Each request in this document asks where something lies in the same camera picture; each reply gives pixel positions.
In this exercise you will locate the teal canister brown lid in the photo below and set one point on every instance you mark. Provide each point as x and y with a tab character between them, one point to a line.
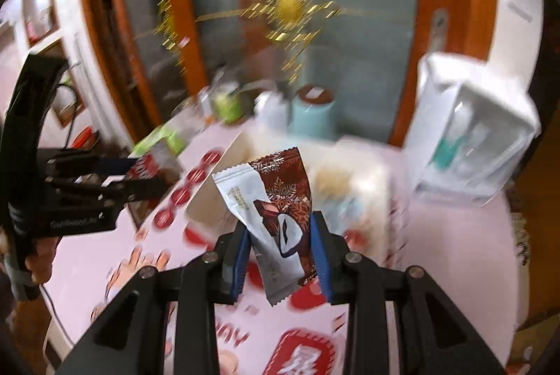
313	112

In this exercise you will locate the brown white snack packet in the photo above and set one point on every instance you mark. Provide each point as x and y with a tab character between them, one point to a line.
280	200

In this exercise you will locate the green wet wipes pack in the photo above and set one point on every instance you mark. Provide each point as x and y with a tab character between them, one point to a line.
153	138

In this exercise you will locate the red lidded plastic jar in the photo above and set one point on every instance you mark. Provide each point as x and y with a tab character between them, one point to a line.
85	138

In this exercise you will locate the wood framed glass door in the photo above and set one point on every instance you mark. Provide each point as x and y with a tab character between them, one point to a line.
218	29

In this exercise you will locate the teal bottle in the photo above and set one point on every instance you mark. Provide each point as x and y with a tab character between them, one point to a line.
444	154

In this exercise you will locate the red cookie packet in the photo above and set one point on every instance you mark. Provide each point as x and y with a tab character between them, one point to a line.
146	167

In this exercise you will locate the person's left hand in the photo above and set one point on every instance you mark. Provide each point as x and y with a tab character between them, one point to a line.
41	261

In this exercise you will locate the white plastic bin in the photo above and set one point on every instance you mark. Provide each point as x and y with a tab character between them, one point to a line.
205	213

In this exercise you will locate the clear squeeze wash bottle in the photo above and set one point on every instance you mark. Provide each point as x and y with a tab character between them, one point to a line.
271	108

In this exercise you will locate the white water filter pitcher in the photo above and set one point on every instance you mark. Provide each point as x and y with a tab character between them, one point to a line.
437	95

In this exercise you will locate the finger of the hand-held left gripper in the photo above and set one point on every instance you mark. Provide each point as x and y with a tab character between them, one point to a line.
111	169
144	187

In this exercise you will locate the small gold door ornament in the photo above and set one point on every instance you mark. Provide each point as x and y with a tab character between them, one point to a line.
168	25

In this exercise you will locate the glass bottle green label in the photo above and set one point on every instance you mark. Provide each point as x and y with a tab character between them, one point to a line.
227	106

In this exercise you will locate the wooden picture frame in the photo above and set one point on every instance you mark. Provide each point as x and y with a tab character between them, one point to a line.
72	103
39	7

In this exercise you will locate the white wall switch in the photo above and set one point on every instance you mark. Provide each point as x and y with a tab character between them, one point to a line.
520	3

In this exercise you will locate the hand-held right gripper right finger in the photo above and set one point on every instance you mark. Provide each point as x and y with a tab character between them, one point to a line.
321	261

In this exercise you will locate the large gold door ornament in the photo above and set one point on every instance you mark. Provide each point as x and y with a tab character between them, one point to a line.
288	5

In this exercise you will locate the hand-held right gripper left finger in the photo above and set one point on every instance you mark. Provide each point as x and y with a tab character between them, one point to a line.
239	265

